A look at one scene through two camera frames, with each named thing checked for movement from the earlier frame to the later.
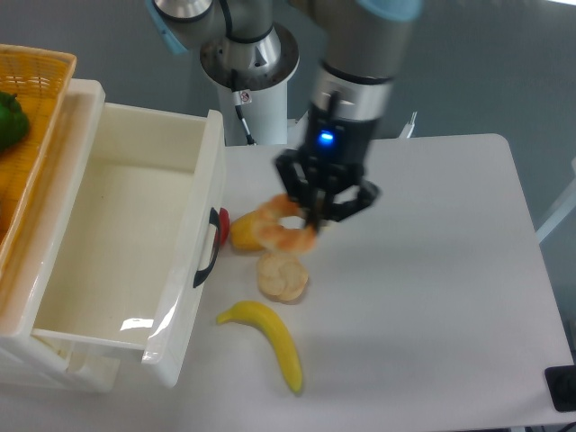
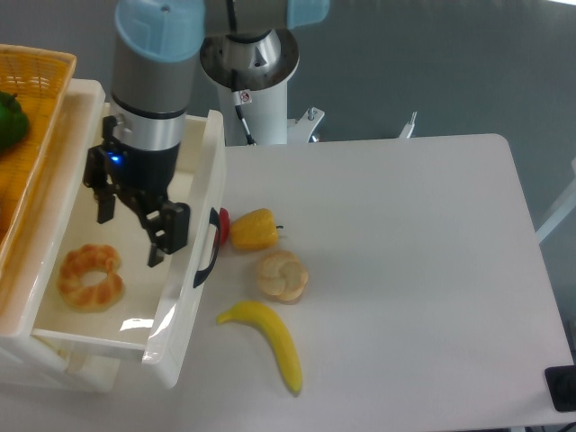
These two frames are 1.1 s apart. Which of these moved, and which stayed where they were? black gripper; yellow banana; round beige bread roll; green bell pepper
Moved: black gripper
Stayed: green bell pepper; round beige bread roll; yellow banana
